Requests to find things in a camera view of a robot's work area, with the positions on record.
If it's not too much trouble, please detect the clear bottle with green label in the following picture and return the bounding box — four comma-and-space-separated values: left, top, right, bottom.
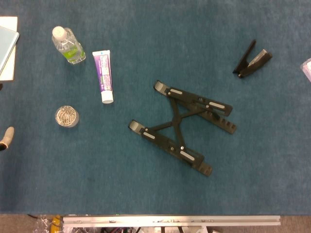
51, 25, 86, 65

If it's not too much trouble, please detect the aluminium profile rail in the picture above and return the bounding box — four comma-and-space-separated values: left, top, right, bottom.
63, 215, 281, 228

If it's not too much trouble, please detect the black stapler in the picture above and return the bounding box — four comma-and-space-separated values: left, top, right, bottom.
232, 39, 273, 79

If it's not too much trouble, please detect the blue carpet table cover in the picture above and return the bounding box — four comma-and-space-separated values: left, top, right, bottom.
0, 0, 311, 216

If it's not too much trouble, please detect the clear box of purple cards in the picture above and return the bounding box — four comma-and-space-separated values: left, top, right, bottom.
299, 57, 311, 82

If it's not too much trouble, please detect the crumpled clear plastic bag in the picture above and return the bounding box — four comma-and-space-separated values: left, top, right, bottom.
33, 215, 53, 233

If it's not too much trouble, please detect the black folding laptop stand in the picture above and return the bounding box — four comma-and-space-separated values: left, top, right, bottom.
128, 80, 238, 177

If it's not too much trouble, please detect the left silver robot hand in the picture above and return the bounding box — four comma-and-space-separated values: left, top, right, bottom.
0, 126, 15, 151

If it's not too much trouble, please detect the clear jar of paper clips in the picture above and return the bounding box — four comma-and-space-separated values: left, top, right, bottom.
54, 105, 80, 128

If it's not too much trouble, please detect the teal notebook on papers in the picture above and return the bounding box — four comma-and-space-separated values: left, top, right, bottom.
0, 16, 18, 81

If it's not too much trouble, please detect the purple and white toothpaste tube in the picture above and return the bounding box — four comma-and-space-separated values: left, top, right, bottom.
92, 50, 114, 104

